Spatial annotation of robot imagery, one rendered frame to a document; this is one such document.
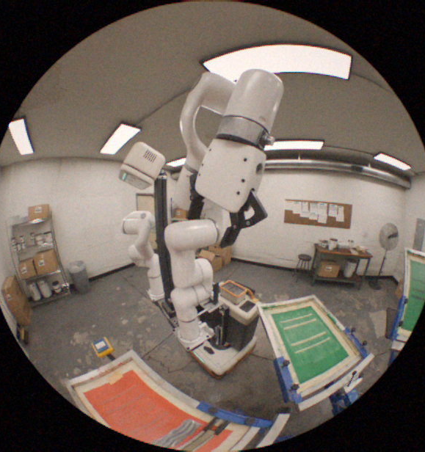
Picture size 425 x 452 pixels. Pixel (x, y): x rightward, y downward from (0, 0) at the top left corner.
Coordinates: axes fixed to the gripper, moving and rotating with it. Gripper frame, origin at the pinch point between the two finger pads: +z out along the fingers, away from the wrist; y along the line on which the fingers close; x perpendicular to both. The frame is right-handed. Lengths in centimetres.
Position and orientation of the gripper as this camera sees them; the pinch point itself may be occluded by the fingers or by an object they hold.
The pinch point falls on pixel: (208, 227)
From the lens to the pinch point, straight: 24.5
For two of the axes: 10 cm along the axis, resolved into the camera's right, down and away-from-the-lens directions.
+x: -6.6, 1.5, -7.4
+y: -6.8, -5.2, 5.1
